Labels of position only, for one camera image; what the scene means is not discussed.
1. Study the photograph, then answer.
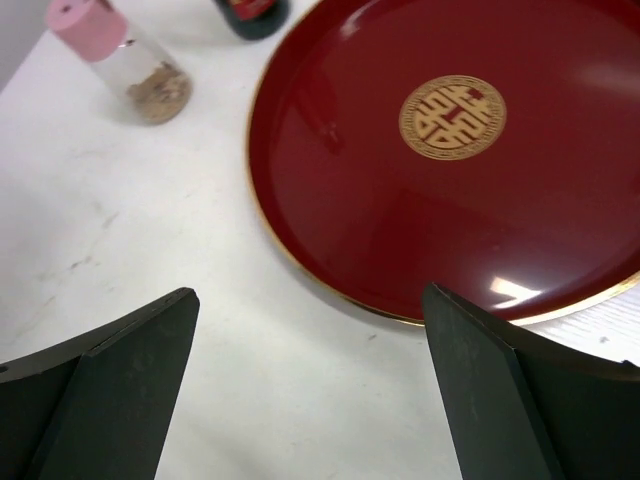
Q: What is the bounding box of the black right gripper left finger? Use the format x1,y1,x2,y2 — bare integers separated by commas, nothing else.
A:
1,288,200,479

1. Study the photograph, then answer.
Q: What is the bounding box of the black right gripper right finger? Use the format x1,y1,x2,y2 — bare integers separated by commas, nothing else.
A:
422,284,639,480

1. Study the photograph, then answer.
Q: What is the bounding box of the pink cap spice jar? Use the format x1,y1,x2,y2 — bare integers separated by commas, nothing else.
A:
45,1,193,125

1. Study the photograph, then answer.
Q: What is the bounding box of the tall dark vinegar bottle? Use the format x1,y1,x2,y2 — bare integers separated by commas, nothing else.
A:
214,0,290,41

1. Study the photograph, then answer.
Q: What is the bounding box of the red round tray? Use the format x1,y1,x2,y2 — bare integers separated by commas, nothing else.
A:
246,1,639,324

